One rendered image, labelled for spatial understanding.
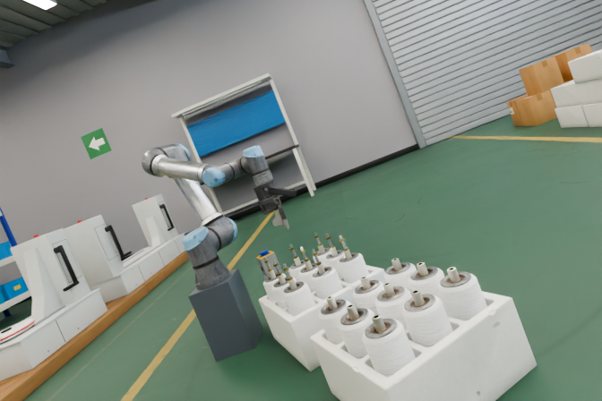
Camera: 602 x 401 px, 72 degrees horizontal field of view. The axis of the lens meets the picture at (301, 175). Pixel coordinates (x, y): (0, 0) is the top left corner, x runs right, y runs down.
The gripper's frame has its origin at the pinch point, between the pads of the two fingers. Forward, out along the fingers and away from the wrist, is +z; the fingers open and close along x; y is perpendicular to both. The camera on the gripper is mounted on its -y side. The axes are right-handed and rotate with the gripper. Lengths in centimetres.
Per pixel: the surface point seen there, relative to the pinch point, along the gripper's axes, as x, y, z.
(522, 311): 53, -55, 41
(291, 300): 29.7, 8.5, 18.8
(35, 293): -137, 180, -2
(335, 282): 26.0, -7.8, 20.3
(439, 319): 79, -23, 19
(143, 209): -327, 145, -28
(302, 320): 34.0, 7.6, 25.1
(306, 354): 35, 10, 36
